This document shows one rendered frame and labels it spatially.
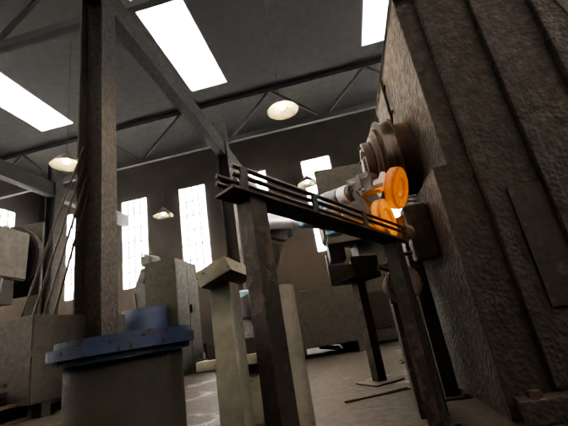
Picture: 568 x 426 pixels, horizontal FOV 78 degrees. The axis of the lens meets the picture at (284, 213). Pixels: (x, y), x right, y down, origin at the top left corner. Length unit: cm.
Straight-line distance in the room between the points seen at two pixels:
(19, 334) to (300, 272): 932
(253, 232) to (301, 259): 1125
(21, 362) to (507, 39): 394
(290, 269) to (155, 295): 757
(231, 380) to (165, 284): 392
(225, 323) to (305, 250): 1100
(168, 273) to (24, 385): 201
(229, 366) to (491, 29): 161
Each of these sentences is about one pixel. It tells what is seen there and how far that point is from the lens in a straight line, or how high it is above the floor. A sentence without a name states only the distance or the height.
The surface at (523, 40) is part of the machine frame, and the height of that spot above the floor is 132.
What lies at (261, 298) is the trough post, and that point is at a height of 45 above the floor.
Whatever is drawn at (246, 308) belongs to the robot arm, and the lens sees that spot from 175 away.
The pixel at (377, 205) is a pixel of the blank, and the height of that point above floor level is 74.
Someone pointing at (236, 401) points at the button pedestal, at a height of 21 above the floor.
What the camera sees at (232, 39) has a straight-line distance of 1019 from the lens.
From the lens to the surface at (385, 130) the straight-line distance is 182.
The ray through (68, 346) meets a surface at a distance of 88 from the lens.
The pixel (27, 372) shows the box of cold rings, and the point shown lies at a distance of 378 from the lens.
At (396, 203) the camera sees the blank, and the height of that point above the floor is 74.
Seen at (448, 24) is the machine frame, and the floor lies 149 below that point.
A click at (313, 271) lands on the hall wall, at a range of 1194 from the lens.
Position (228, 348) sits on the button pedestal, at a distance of 113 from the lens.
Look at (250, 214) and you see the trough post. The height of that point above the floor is 64.
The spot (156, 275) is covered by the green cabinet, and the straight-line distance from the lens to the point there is 507.
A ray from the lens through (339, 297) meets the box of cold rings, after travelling 415.
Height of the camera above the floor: 39
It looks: 18 degrees up
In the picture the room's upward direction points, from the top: 10 degrees counter-clockwise
